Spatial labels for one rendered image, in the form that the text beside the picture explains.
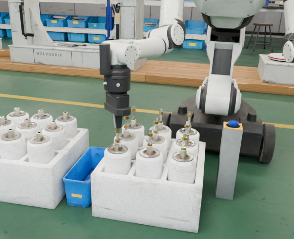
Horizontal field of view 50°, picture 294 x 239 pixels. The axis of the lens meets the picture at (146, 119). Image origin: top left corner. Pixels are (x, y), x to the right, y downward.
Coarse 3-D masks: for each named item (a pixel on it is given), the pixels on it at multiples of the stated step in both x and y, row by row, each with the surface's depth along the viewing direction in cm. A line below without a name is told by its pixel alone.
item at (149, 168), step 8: (160, 152) 112; (136, 160) 111; (144, 160) 107; (152, 160) 107; (160, 160) 109; (136, 168) 111; (144, 168) 108; (152, 168) 108; (160, 168) 110; (136, 176) 113; (144, 176) 109; (152, 176) 109; (160, 176) 112
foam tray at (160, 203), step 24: (96, 168) 114; (96, 192) 112; (120, 192) 110; (144, 192) 108; (168, 192) 106; (192, 192) 104; (96, 216) 116; (120, 216) 114; (144, 216) 111; (168, 216) 109; (192, 216) 107
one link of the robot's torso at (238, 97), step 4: (208, 80) 178; (232, 84) 174; (200, 88) 144; (196, 96) 145; (236, 96) 141; (240, 96) 141; (196, 100) 145; (236, 100) 139; (240, 100) 140; (196, 104) 146; (236, 104) 139; (236, 108) 140; (236, 112) 143
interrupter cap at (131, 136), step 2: (122, 132) 127; (120, 134) 125; (122, 134) 125; (130, 134) 126; (132, 134) 126; (134, 134) 125; (120, 136) 124; (122, 136) 124; (130, 136) 125; (132, 136) 124; (134, 136) 124; (120, 138) 121; (122, 138) 122; (124, 138) 121; (126, 138) 121; (128, 138) 122; (130, 138) 122; (132, 138) 121; (124, 140) 120; (126, 140) 120
